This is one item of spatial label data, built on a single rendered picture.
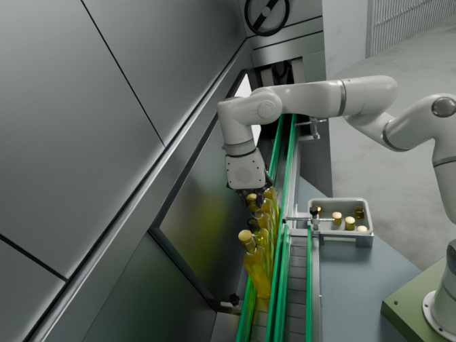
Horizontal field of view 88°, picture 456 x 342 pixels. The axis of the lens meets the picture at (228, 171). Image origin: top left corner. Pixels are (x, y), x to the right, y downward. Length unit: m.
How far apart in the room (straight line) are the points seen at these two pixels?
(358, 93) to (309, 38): 0.84
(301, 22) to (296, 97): 0.78
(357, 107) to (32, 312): 0.67
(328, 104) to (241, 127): 0.20
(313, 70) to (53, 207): 1.32
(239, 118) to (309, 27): 0.92
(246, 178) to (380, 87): 0.36
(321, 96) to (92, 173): 0.49
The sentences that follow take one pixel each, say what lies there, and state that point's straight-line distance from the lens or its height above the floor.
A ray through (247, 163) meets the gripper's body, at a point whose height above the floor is 1.29.
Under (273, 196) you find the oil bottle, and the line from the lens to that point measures 0.81.
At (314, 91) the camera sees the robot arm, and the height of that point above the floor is 1.39.
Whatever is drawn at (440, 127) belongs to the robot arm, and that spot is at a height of 1.30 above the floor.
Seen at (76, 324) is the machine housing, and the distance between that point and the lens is 0.44.
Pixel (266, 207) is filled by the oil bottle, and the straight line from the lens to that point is 0.76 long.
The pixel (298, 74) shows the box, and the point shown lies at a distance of 1.58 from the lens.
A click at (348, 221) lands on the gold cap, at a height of 0.81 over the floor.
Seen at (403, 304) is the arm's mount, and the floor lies 0.84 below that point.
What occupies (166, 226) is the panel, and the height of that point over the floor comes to 1.30.
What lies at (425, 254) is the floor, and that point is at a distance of 2.01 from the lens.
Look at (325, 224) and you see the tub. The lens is 1.10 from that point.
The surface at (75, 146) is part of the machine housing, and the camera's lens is 0.43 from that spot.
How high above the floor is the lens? 1.65
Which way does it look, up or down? 37 degrees down
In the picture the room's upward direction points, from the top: 22 degrees counter-clockwise
